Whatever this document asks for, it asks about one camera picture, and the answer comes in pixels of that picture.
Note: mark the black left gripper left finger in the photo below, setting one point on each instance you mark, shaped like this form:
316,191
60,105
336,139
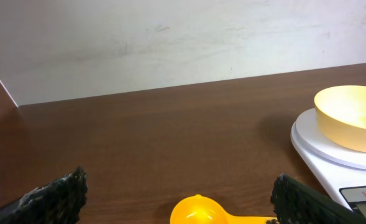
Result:
60,201

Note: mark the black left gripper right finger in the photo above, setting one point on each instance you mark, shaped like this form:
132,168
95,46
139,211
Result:
293,202

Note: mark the yellow plastic measuring scoop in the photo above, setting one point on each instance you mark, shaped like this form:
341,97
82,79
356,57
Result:
199,209

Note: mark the white digital kitchen scale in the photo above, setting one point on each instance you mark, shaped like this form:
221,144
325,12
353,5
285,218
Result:
341,171

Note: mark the yellow plastic bowl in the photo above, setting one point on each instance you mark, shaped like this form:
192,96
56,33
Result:
341,115

